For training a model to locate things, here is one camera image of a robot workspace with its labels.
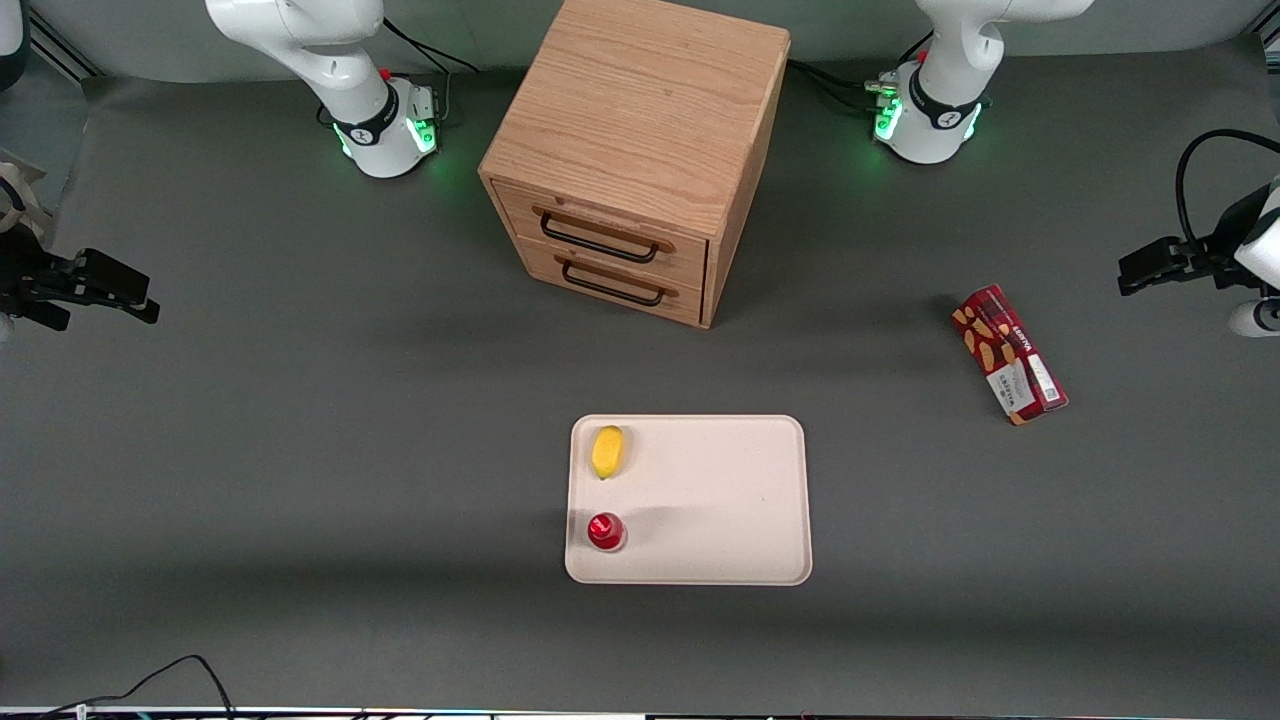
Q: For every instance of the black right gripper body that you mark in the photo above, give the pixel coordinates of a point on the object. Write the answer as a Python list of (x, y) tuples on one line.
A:
[(28, 270)]

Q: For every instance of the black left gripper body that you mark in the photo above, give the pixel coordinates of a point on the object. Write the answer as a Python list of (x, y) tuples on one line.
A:
[(1213, 252)]

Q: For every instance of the red tartan cookie box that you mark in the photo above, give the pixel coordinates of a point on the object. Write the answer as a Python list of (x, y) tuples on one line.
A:
[(1008, 352)]

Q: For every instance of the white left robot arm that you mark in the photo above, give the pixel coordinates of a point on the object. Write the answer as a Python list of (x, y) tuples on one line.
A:
[(935, 120)]

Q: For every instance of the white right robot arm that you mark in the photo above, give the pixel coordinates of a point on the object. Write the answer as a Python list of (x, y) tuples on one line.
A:
[(385, 140)]

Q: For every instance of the beige plastic tray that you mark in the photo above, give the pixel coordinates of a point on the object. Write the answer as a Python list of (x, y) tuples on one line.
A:
[(720, 500)]

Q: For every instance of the dark grey table mat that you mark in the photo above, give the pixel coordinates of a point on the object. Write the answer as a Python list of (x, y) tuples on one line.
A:
[(300, 450)]

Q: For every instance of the yellow lemon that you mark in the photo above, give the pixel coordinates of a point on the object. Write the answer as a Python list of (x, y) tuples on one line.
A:
[(607, 452)]

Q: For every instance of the red soda can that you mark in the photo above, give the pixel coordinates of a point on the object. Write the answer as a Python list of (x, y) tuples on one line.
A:
[(605, 531)]

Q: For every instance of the wooden drawer cabinet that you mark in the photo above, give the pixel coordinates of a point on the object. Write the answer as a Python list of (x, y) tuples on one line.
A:
[(640, 110)]

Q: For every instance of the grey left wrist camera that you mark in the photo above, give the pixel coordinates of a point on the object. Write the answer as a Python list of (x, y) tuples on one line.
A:
[(1258, 318)]

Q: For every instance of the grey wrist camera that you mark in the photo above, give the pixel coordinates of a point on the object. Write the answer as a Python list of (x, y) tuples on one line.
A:
[(18, 200), (1258, 318)]

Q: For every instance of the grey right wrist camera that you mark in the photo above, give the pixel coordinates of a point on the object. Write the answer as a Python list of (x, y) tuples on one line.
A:
[(18, 200)]

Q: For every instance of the aluminium frame rail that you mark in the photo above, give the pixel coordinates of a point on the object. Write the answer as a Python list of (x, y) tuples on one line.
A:
[(60, 50), (1270, 40)]

